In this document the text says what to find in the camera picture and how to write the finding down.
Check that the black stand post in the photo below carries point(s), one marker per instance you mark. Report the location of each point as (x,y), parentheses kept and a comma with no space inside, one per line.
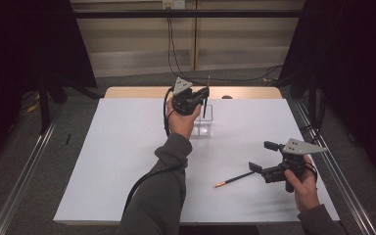
(44,107)

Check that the yellow floor tag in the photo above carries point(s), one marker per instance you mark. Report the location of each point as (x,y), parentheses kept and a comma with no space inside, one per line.
(32,108)

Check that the white wall socket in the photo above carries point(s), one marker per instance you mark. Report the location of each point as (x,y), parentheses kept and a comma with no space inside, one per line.
(173,4)

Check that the black horizontal crossbar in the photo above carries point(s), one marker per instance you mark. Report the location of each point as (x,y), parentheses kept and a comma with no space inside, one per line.
(176,13)

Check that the person's right hand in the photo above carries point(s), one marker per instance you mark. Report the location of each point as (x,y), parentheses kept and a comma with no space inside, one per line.
(306,192)

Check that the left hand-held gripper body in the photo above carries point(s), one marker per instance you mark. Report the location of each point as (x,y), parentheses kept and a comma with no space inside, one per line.
(184,101)

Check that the white table cover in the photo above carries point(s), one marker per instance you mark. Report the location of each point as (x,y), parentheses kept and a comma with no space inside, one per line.
(111,163)

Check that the dark pencil with orange end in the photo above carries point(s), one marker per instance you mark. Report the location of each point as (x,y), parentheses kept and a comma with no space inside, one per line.
(205,111)
(235,178)

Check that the clear plastic divided container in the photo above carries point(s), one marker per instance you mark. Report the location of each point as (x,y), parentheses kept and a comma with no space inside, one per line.
(205,129)

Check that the person's left hand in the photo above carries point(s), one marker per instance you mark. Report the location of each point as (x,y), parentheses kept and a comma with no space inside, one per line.
(181,122)

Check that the black curtain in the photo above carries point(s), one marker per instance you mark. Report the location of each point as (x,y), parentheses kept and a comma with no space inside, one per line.
(355,65)
(19,49)

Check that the wooden table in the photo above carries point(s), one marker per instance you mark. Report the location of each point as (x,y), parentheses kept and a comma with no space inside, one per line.
(137,92)

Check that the aluminium floor rail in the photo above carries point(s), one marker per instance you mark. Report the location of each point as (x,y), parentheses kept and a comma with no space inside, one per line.
(23,182)
(352,202)

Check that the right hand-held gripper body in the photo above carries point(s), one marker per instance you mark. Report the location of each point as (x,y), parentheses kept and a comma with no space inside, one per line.
(285,169)

